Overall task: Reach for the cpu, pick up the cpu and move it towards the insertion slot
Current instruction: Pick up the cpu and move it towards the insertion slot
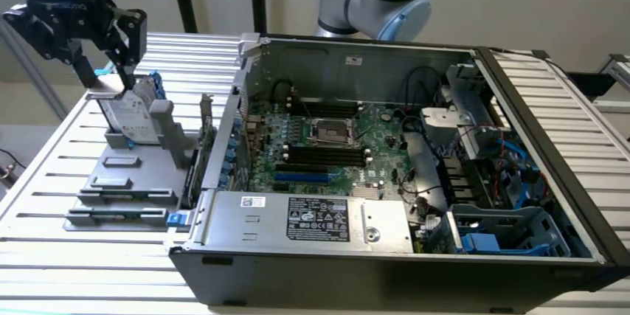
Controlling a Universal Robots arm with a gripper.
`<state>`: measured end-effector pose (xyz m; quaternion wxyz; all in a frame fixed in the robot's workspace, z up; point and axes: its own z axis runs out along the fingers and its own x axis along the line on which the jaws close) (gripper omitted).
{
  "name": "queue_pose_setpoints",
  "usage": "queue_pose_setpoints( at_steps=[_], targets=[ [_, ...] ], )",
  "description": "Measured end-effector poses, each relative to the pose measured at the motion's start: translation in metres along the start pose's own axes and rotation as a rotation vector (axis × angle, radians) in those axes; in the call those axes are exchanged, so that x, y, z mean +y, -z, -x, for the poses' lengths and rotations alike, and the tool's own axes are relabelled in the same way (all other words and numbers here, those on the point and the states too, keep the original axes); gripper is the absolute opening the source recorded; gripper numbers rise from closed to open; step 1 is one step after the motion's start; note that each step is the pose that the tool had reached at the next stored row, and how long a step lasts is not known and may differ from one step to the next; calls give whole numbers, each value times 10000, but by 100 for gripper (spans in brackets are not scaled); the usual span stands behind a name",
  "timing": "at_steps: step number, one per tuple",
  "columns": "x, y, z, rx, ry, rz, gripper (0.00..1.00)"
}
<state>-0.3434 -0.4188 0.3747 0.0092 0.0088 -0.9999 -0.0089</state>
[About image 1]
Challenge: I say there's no black looped power wire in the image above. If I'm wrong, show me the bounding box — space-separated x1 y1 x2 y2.
401 66 444 110

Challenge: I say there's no silver power supply unit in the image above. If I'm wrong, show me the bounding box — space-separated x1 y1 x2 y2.
189 190 414 255

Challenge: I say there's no aluminium frame profile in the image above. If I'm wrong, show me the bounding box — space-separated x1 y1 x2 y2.
588 52 630 112

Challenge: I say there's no graphics card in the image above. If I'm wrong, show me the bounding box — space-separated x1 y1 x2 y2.
180 93 218 210

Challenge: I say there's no socket locking lever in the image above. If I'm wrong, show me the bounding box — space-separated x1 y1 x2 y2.
349 125 370 147

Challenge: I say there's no short black looped wire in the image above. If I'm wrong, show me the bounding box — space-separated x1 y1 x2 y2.
272 79 297 101

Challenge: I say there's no CPU socket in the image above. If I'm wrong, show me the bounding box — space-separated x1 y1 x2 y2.
298 117 360 146

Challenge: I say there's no black RAM slot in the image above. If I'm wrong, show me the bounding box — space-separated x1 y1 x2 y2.
286 148 368 156
289 111 360 118
285 158 369 165
289 100 358 106
285 153 368 160
286 144 368 150
289 104 358 110
289 108 360 114

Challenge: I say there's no hard disk with blue rails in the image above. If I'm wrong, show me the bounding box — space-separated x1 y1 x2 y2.
97 69 166 147

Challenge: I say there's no grey parts rack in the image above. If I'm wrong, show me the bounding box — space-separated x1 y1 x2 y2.
61 91 218 233

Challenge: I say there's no blue data wire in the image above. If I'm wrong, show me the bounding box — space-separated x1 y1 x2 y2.
493 136 548 204

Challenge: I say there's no grey metal drive cage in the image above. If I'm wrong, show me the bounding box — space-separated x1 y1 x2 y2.
420 63 499 147

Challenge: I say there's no green RAM stick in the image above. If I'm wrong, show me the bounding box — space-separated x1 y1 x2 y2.
67 208 168 218
79 188 174 198

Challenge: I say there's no grey metal post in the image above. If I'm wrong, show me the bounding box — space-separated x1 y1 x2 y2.
0 18 67 121

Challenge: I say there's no CPU chip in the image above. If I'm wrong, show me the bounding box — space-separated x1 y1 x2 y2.
86 73 126 97

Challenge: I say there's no blue grey disk bay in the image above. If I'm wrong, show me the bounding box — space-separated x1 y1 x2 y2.
425 203 575 258

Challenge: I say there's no black open PC case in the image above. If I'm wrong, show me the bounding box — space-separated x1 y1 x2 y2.
166 32 630 311

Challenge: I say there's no blue expansion slot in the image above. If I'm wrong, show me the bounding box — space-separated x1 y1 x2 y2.
272 173 330 183

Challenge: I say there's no green motherboard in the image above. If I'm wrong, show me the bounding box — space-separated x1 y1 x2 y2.
234 99 429 206

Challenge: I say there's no small silver chipset heatsink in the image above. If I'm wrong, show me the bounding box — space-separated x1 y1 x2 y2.
350 186 384 200

